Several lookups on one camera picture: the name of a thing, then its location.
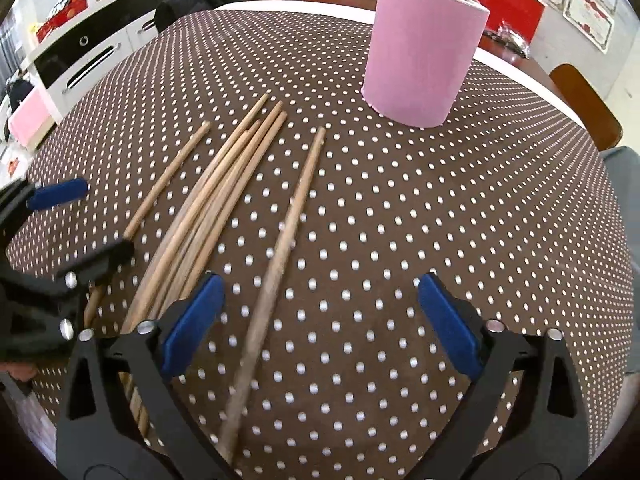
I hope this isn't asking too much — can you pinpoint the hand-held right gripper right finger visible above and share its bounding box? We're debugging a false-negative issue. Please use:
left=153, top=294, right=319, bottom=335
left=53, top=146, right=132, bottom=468
left=410, top=271, right=591, bottom=480

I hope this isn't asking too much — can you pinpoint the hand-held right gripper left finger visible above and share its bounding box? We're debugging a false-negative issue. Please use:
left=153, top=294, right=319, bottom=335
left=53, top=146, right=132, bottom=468
left=56, top=271, right=236, bottom=480

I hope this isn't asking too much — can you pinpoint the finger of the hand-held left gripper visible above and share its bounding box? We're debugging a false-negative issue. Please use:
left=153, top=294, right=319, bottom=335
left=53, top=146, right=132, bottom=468
left=0, top=178, right=90, bottom=261
left=0, top=239, right=135, bottom=297

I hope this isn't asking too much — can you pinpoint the wooden chopstick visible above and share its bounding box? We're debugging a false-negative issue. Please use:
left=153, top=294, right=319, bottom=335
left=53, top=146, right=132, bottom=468
left=217, top=126, right=327, bottom=466

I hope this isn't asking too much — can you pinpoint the pile of wooden chopsticks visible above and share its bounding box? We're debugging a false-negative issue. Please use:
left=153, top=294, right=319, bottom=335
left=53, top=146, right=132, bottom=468
left=82, top=92, right=289, bottom=441

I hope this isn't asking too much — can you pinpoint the pink cylindrical cup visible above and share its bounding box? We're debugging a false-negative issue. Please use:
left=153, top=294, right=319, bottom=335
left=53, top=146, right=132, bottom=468
left=361, top=0, right=491, bottom=130

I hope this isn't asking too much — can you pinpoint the person's left hand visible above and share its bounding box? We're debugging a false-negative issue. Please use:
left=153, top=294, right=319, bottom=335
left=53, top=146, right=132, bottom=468
left=0, top=360, right=40, bottom=386

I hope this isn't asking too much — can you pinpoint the pink furniture piece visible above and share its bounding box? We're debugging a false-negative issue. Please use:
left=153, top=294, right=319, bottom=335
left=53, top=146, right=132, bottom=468
left=7, top=87, right=57, bottom=151

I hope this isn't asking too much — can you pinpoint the brown polka dot cloth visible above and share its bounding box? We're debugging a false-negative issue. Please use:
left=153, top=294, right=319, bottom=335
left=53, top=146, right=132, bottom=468
left=5, top=9, right=628, bottom=480

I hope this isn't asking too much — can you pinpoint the white and black sideboard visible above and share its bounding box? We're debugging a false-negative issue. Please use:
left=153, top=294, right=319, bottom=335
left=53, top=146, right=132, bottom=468
left=25, top=0, right=193, bottom=111

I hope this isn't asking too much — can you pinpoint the red box on sideboard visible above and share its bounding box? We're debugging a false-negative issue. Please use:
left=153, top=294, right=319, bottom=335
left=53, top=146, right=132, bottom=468
left=35, top=0, right=90, bottom=43

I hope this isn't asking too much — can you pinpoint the grey garment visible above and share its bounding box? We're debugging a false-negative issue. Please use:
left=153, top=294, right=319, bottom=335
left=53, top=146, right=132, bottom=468
left=602, top=145, right=636, bottom=376

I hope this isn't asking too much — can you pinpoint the brown wooden chair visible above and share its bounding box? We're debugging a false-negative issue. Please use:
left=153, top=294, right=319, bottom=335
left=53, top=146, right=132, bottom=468
left=549, top=63, right=624, bottom=152

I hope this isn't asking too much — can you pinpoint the clear bag of dark items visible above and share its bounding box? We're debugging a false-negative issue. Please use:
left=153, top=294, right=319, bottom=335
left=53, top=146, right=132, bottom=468
left=482, top=20, right=532, bottom=58

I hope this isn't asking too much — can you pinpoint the large red gift bag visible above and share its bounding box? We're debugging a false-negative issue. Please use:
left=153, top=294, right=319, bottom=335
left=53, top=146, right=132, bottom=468
left=395, top=0, right=546, bottom=41

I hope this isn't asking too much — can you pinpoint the group of wall certificates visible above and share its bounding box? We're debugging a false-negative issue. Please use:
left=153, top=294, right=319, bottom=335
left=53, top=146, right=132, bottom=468
left=510, top=0, right=615, bottom=53

